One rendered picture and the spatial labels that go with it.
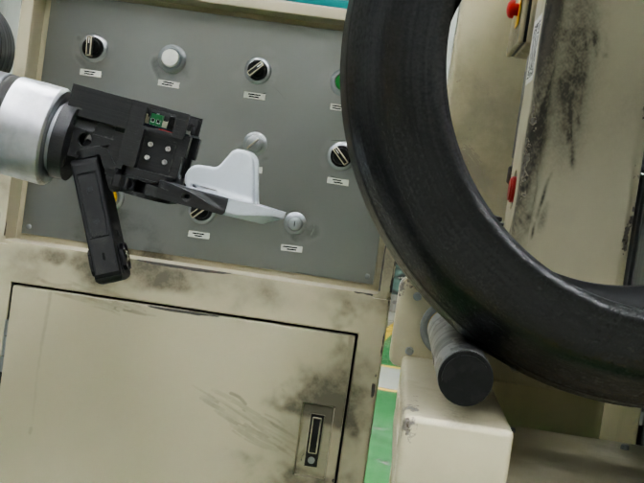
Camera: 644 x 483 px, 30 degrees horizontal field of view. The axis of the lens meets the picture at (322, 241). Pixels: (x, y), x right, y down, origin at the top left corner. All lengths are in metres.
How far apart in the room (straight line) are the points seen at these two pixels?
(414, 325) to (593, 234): 0.22
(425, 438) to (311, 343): 0.65
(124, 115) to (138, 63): 0.62
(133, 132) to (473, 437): 0.39
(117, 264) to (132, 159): 0.10
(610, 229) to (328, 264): 0.46
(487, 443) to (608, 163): 0.46
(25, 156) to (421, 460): 0.43
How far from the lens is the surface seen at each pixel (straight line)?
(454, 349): 0.99
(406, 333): 1.31
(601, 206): 1.34
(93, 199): 1.08
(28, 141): 1.07
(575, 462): 1.21
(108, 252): 1.08
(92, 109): 1.09
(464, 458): 0.98
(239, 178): 1.06
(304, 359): 1.62
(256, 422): 1.64
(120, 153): 1.06
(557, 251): 1.34
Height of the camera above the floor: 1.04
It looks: 3 degrees down
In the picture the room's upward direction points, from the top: 8 degrees clockwise
